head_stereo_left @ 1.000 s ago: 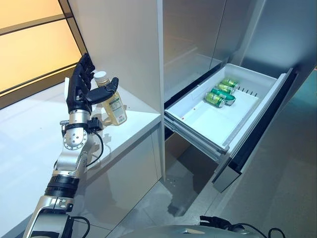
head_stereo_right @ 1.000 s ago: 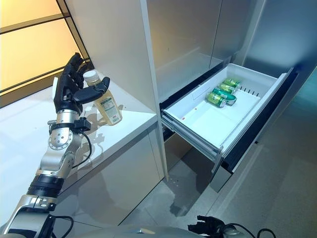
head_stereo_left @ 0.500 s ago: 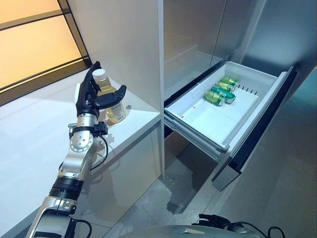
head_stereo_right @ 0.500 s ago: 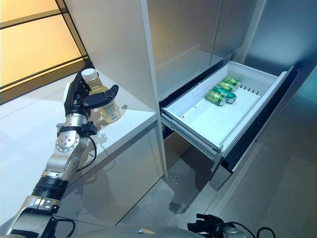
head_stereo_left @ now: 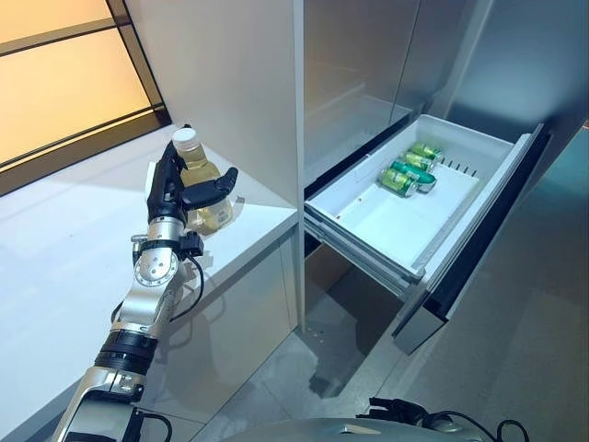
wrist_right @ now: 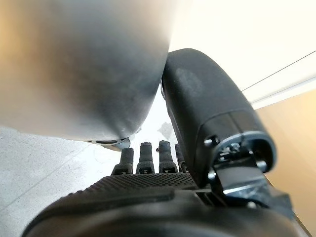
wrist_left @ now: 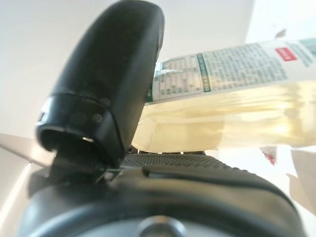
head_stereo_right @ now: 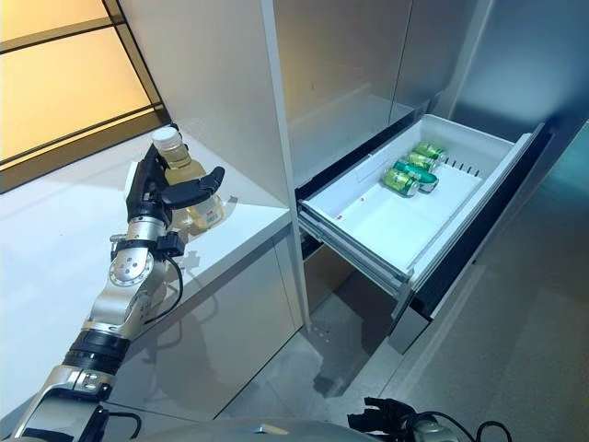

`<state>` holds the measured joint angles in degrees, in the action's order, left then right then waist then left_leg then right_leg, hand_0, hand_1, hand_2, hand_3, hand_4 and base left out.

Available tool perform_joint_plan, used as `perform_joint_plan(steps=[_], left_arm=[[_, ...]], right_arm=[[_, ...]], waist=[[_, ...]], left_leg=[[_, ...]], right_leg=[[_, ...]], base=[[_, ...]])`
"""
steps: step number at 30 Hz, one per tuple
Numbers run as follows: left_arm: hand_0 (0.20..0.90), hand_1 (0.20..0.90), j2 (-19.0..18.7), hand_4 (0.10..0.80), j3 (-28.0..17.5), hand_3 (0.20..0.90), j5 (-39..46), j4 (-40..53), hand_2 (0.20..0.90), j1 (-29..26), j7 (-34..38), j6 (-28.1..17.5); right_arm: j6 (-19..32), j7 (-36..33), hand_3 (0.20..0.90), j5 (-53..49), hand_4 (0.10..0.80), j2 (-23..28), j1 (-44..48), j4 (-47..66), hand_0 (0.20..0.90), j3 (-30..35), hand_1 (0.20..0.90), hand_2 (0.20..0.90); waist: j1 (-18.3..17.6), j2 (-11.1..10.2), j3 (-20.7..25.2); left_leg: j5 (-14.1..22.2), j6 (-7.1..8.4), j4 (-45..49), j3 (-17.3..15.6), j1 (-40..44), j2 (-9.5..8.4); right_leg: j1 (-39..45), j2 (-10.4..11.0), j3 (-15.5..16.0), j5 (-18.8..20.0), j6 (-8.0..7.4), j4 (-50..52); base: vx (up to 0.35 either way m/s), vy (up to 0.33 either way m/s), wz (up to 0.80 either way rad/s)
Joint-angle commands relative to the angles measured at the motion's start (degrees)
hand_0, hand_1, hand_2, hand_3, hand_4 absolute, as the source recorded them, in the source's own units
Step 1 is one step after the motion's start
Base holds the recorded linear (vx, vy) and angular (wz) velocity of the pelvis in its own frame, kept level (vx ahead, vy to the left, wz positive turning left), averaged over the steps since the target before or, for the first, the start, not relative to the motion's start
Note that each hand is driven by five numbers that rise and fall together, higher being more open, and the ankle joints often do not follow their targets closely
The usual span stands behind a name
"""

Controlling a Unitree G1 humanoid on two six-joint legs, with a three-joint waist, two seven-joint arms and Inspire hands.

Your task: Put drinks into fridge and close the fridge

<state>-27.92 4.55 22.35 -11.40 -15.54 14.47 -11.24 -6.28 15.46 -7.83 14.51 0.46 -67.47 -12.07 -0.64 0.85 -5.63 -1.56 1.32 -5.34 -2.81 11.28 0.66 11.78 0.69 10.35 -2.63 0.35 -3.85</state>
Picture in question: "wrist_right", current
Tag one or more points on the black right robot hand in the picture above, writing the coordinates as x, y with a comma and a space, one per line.
202, 103

